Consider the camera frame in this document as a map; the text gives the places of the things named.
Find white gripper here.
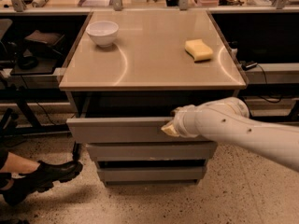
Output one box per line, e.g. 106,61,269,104
161,105,199,138

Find grey top drawer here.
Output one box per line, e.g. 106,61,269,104
66,117,205,144

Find grey drawer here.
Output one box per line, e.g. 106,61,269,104
87,142,217,161
66,117,205,144
98,167,206,182

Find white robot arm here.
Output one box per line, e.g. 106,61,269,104
162,97,299,172

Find grey drawer cabinet beige top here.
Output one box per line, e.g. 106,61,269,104
60,9,247,186

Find grey middle drawer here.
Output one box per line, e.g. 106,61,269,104
87,142,217,161

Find grey bottom drawer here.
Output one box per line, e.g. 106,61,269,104
98,167,206,182

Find yellow sponge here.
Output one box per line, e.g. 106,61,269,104
185,39,213,62

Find black power adapter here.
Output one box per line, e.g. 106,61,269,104
241,61,258,71

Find white ceramic bowl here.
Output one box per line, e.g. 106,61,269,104
86,21,119,47

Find black chunky shoe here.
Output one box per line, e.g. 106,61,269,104
0,161,83,206

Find black headphones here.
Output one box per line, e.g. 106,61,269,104
17,49,38,70

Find person bare leg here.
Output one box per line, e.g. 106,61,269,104
0,152,40,175

